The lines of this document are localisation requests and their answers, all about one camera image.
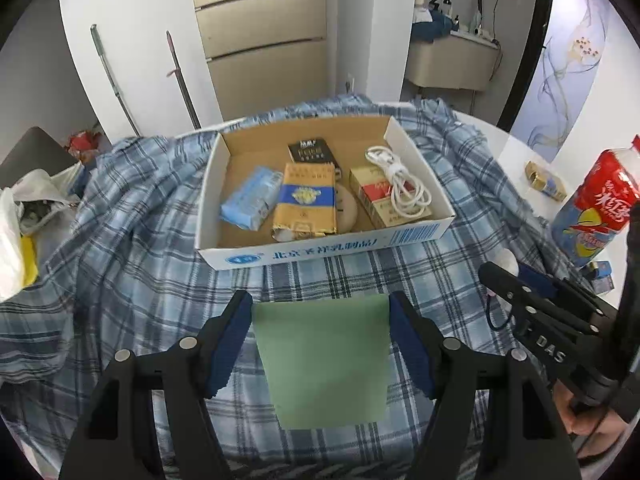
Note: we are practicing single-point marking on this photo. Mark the yellow packet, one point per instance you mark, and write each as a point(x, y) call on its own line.
point(30, 260)

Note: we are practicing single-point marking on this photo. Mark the beige vanity counter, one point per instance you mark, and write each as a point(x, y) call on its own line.
point(450, 62)

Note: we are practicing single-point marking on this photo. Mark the beige drawer cabinet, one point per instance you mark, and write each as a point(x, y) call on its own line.
point(260, 25)

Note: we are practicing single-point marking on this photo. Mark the blue plaid shirt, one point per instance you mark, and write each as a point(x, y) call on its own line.
point(150, 260)

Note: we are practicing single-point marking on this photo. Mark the dark blue cloth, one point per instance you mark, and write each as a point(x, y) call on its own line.
point(432, 27)

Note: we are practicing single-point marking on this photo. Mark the white plastic bag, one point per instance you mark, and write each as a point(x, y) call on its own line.
point(10, 240)

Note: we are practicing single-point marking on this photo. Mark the green cloth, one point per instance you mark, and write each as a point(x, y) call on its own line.
point(320, 360)

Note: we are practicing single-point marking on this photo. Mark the dark metal pole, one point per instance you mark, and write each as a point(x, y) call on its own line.
point(181, 80)

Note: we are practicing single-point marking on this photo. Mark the person's right hand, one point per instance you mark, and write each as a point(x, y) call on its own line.
point(590, 430)

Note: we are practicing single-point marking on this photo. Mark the light blue tissue pack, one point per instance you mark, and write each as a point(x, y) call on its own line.
point(252, 197)

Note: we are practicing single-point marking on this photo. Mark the red bag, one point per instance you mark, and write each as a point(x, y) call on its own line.
point(85, 142)

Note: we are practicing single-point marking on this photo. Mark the red cigarette pack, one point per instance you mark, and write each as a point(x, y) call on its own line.
point(375, 200)

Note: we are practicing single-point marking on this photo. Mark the gold and blue cigarette pack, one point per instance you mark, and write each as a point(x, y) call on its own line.
point(302, 195)

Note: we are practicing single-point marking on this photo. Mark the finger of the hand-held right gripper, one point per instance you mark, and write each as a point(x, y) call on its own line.
point(497, 282)
point(535, 280)

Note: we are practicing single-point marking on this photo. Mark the red and blue drink bottle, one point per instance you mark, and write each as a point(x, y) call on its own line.
point(600, 195)

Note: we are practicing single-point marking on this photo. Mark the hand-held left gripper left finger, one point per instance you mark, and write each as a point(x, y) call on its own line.
point(227, 345)

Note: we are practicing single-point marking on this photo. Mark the white cardboard box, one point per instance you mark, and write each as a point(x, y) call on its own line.
point(325, 252)

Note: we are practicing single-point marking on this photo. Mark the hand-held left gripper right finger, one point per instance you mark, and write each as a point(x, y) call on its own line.
point(412, 345)

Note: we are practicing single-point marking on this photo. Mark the printed wall panel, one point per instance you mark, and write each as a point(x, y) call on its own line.
point(570, 60)

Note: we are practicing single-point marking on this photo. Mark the black faucet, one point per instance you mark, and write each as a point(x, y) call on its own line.
point(441, 0)

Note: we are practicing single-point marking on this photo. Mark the gold foil pack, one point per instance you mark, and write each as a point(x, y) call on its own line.
point(545, 180)

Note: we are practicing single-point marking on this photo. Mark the small blue box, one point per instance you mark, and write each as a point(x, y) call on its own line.
point(600, 275)

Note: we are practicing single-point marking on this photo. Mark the beige round disc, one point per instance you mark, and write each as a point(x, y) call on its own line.
point(346, 210)

